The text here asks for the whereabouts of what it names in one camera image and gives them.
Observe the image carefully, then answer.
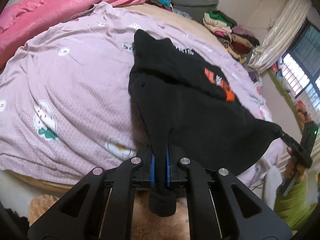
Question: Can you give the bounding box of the green windowsill ledge cover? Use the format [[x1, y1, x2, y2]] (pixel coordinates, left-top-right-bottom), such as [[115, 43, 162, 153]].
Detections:
[[266, 69, 303, 131]]

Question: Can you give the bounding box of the pile of mixed folded clothes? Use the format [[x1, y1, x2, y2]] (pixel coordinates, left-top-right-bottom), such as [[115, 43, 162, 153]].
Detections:
[[202, 10, 260, 64]]

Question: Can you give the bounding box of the black garment with orange cuffs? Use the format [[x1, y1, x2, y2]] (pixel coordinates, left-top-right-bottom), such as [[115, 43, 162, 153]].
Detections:
[[127, 29, 283, 218]]

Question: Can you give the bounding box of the person's right hand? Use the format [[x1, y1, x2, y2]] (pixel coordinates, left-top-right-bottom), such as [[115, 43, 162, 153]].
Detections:
[[283, 158, 306, 183]]

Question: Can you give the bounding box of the lilac strawberry print bed sheet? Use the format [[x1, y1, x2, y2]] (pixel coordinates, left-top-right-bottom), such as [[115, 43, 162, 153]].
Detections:
[[1, 3, 283, 185]]

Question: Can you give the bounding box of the green sleeve forearm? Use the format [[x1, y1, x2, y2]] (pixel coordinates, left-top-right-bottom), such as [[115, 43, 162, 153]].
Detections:
[[273, 173, 317, 233]]

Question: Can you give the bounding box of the beige mattress pad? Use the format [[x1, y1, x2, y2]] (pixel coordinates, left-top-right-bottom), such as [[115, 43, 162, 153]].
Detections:
[[4, 3, 226, 240]]

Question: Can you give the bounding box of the window with dark frame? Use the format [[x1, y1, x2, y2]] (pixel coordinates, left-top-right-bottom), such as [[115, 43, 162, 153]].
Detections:
[[278, 20, 319, 105]]

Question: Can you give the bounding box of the cream satin curtain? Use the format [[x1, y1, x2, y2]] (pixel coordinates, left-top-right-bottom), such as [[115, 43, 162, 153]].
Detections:
[[248, 0, 311, 74]]

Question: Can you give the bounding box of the pink plush blanket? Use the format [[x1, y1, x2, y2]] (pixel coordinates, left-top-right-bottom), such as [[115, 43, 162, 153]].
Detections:
[[1, 0, 145, 67]]

